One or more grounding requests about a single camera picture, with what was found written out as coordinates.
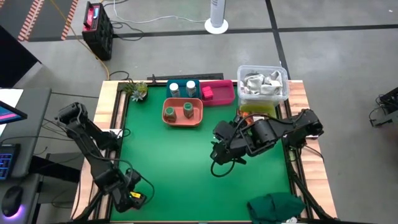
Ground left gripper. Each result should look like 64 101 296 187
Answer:
110 179 148 214

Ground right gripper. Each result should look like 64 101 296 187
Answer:
210 120 249 166

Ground green-lidded spice jar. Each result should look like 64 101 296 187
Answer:
182 101 195 119
164 106 178 123

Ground small pink block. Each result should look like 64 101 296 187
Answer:
201 86 215 100

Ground white-lidded spice jar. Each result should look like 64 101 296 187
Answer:
185 80 198 98
169 82 181 98

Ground yellow plastic bin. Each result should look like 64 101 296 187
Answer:
238 102 278 119

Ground orange plastic bin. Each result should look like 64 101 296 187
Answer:
161 97 204 128

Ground pink plastic bin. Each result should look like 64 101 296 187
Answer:
199 79 236 108

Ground dark green cloth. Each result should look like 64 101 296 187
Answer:
246 192 307 224

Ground crumpled white cloths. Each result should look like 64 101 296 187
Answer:
243 70 284 96

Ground blue plastic bin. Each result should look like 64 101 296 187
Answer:
165 78 201 100

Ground black bar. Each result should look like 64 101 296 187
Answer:
147 72 224 82

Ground clear plastic storage box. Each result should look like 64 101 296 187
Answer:
236 64 291 107

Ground potted succulent plant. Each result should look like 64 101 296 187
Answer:
123 80 150 103

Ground black computer mouse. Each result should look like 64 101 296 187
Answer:
1 185 24 218

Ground grey desk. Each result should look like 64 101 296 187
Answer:
0 88 53 179

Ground backlit black keyboard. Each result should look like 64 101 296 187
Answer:
0 143 20 182

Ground tilted display screen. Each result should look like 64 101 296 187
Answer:
0 100 29 126

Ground black equipment stand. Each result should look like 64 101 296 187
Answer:
368 86 398 129

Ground white paper sheet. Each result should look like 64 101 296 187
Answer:
0 88 24 108

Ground black panel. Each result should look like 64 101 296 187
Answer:
0 24 44 89

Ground red device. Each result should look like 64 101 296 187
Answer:
83 4 101 32

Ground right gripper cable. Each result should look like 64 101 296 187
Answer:
210 158 238 179

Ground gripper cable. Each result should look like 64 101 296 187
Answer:
124 160 155 205
210 158 238 179

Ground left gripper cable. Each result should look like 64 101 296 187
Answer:
124 160 155 205

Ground white cable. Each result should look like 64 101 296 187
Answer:
113 0 206 25

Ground black floor cable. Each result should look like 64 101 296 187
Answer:
110 20 145 42

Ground yellow cable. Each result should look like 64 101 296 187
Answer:
49 0 111 81

